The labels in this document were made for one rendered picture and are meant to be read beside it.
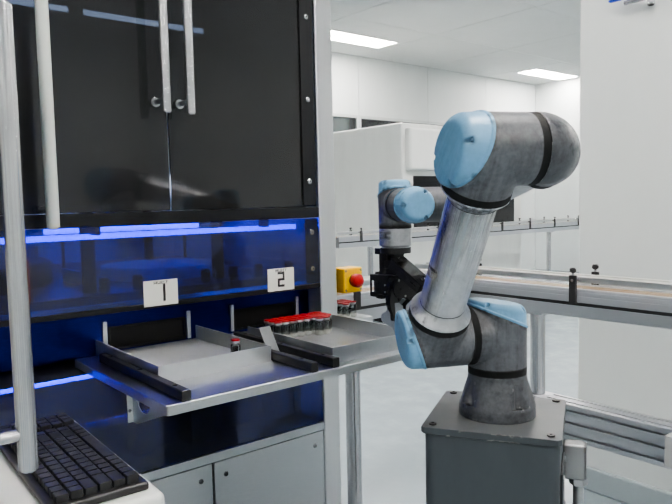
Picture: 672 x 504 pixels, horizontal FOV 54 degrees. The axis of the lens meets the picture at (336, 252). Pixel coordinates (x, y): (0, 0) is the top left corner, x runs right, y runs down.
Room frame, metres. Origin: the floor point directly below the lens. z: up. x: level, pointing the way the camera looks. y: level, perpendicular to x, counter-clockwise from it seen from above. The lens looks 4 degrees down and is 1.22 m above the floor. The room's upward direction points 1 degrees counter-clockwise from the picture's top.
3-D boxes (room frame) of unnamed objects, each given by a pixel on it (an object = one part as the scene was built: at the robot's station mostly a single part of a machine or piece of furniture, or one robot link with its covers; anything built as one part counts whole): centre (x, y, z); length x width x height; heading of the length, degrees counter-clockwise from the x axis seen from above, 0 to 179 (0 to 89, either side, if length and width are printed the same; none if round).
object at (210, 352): (1.47, 0.35, 0.90); 0.34 x 0.26 x 0.04; 39
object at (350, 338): (1.60, 0.02, 0.90); 0.34 x 0.26 x 0.04; 39
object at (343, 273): (1.93, -0.03, 1.00); 0.08 x 0.07 x 0.07; 39
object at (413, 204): (1.42, -0.18, 1.21); 0.11 x 0.11 x 0.08; 13
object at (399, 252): (1.52, -0.13, 1.06); 0.09 x 0.08 x 0.12; 39
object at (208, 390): (1.52, 0.18, 0.87); 0.70 x 0.48 x 0.02; 129
